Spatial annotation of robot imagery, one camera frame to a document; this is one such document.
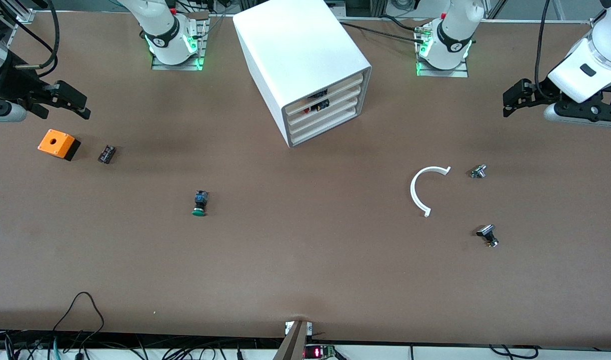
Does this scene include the green push button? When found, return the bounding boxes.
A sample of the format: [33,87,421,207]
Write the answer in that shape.
[191,190,210,218]

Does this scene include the white plastic drawer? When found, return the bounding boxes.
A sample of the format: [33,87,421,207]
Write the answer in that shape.
[285,75,364,120]
[288,99,361,139]
[290,108,360,147]
[287,89,362,130]

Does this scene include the orange button box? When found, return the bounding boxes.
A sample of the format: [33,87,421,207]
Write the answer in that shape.
[37,129,82,162]

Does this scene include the white drawer cabinet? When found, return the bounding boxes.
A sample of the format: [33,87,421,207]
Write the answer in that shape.
[233,0,373,149]

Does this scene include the white curved plastic arc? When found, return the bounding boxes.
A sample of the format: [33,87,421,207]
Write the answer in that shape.
[410,165,452,218]

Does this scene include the black red display device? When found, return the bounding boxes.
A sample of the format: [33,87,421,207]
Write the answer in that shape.
[304,344,337,360]

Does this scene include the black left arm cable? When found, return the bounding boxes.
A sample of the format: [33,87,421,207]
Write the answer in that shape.
[534,0,554,101]

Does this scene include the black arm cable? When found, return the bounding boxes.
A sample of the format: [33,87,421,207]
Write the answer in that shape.
[0,0,61,79]
[534,0,554,101]

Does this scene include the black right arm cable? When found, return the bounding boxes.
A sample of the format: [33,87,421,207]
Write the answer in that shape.
[0,0,61,79]

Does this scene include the aluminium frame profile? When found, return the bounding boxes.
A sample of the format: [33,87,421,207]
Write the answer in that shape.
[589,0,611,28]
[0,0,36,31]

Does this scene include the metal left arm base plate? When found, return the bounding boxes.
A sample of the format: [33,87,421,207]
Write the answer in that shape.
[415,20,470,78]

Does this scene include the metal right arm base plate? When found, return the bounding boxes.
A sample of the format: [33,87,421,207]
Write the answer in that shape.
[151,12,207,71]

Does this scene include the black silver key switch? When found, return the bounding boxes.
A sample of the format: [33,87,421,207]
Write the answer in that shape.
[476,224,500,248]

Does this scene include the black table cable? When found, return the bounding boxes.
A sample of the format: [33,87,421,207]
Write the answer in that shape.
[379,14,422,32]
[340,22,426,44]

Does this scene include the thin black looped cable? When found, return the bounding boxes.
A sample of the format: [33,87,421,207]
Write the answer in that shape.
[52,291,105,347]

